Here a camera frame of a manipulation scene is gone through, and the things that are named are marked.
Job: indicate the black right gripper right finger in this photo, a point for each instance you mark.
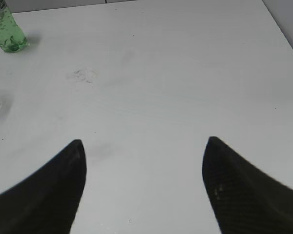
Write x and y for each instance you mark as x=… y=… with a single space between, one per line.
x=244 y=199

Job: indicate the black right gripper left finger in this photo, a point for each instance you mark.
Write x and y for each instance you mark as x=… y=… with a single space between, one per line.
x=46 y=202

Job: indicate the green soda bottle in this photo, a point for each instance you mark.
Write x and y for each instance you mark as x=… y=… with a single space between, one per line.
x=12 y=38

